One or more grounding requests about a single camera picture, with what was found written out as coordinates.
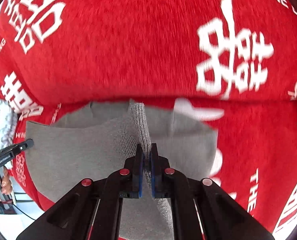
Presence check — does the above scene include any black cable on floor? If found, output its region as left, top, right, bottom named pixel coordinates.
left=12, top=203, right=37, bottom=221

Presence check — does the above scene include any white floral pillow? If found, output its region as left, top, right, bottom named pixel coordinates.
left=0, top=99, right=18, bottom=150

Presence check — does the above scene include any grey knit sweater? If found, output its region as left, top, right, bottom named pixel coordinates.
left=24, top=99, right=218, bottom=240

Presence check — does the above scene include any red wedding bed blanket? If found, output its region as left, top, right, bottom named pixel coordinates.
left=0, top=0, right=297, bottom=239

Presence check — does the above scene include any person's left hand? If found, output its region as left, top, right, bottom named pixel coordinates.
left=0, top=167, right=12, bottom=201

